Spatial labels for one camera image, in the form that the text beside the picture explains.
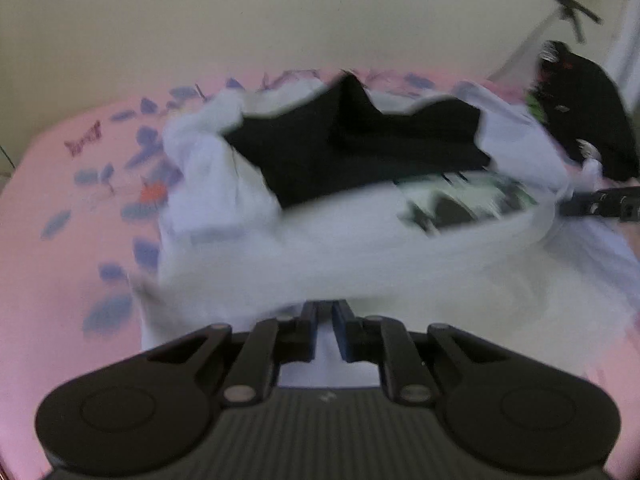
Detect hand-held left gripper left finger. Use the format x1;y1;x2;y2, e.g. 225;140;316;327
145;300;321;406

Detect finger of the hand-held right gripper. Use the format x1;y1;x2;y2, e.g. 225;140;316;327
559;187;640;223

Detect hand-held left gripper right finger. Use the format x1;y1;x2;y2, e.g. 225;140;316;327
332;300;512;406

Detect white printed shirt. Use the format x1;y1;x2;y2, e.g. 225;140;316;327
132;77;640;388

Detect black garment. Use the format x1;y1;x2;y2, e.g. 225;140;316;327
220;72;491;208

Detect folded black clothes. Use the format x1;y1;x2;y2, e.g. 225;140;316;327
525;40;640;181

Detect black tape cross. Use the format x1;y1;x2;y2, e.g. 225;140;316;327
539;0;602;43

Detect pink printed bedsheet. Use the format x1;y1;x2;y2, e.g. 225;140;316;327
0;67;640;480

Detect white window frame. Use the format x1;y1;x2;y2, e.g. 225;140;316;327
604;0;640;93

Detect white power cable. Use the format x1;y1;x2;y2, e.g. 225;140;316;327
486;10;566;82

